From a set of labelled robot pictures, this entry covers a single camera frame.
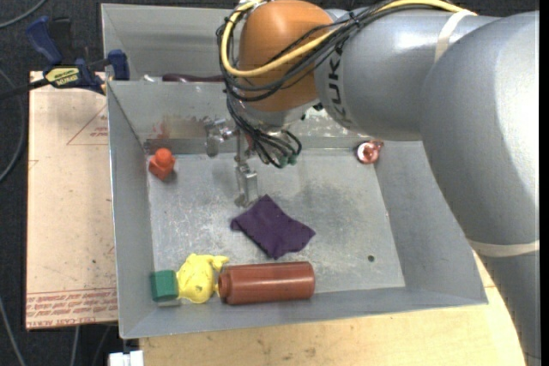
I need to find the purple cloth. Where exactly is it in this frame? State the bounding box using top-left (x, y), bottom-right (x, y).
top-left (230, 194), bottom-right (317, 261)

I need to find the brown cardboard board red print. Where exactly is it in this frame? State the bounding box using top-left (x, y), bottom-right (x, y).
top-left (26, 70), bottom-right (119, 331)

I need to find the yellow toy animal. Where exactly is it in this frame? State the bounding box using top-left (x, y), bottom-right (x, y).
top-left (176, 253), bottom-right (231, 305)

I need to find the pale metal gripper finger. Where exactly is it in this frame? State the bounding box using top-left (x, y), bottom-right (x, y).
top-left (233, 164), bottom-right (250, 207)
top-left (244, 169), bottom-right (260, 209)

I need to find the red-brown plastic bottle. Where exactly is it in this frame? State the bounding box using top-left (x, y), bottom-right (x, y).
top-left (217, 261), bottom-right (317, 306)

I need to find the grey metal bin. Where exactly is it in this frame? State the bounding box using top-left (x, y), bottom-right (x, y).
top-left (100, 3), bottom-right (489, 340)

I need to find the black cylinder on white bracket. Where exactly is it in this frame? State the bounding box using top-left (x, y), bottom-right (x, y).
top-left (300, 100), bottom-right (325, 121)

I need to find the green block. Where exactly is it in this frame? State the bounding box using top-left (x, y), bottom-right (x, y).
top-left (148, 269), bottom-right (180, 303)

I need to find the pink clear ring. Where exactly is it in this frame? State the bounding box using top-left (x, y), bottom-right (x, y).
top-left (354, 140), bottom-right (384, 165)

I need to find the orange-red toy block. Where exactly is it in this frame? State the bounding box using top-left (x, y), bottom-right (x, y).
top-left (148, 147), bottom-right (178, 182)

